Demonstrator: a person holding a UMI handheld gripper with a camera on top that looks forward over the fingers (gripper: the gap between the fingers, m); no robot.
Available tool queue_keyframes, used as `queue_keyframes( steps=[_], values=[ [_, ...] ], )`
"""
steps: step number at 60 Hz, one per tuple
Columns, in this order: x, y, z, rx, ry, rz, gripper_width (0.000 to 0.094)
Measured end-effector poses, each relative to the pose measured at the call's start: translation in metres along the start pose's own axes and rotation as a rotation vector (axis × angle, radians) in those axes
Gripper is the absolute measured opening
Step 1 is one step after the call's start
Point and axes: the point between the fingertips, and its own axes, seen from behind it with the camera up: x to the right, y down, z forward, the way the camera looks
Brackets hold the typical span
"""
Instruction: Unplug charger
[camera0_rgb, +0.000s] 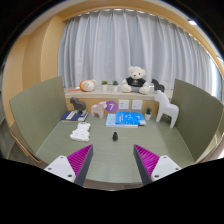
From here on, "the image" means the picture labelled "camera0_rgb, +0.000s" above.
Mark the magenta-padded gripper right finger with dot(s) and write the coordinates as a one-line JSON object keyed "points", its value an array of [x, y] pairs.
{"points": [[163, 166]]}

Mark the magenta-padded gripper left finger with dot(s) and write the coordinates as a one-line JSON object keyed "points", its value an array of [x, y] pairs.
{"points": [[60, 166]]}

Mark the small black charger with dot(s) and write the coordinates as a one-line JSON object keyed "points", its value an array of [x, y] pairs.
{"points": [[115, 137]]}

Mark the white bear-shaped power strip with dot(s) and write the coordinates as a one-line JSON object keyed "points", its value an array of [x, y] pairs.
{"points": [[81, 133]]}

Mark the small plant in white pot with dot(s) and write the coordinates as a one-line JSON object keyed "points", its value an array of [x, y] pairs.
{"points": [[115, 88], [148, 116], [104, 87]]}

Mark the dark blue book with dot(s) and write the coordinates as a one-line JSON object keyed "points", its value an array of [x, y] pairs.
{"points": [[73, 116]]}

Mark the large white horse figure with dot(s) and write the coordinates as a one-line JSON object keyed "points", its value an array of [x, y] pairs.
{"points": [[166, 108]]}

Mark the bright blue book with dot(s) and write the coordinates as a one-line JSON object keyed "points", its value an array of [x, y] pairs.
{"points": [[130, 118]]}

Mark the green partition panel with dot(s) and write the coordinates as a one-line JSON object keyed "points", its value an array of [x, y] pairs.
{"points": [[200, 113], [36, 110]]}

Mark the dark grey horse figure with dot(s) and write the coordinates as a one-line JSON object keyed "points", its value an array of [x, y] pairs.
{"points": [[79, 104]]}

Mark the grey shelf unit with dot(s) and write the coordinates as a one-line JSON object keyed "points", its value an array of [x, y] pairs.
{"points": [[4, 133]]}

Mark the light blue book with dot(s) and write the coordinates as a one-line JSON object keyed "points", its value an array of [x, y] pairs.
{"points": [[110, 120]]}

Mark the pink horse figure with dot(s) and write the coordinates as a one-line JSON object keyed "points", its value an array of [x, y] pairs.
{"points": [[99, 109]]}

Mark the round purple number sign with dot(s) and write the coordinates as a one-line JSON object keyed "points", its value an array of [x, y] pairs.
{"points": [[112, 107]]}

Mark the small black horse figure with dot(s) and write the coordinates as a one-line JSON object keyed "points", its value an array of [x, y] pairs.
{"points": [[157, 85]]}

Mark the orange and cream plush toy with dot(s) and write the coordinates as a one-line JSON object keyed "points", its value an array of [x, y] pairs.
{"points": [[88, 86]]}

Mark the wooden ledge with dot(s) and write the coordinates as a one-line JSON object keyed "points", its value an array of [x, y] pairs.
{"points": [[110, 94]]}

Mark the cream teddy bear black shirt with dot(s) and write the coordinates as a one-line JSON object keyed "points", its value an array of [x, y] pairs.
{"points": [[135, 81]]}

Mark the white curtain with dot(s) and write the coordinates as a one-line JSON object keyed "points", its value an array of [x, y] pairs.
{"points": [[133, 46]]}

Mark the white wall socket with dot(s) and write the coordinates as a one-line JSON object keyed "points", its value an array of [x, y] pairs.
{"points": [[123, 104], [136, 105]]}

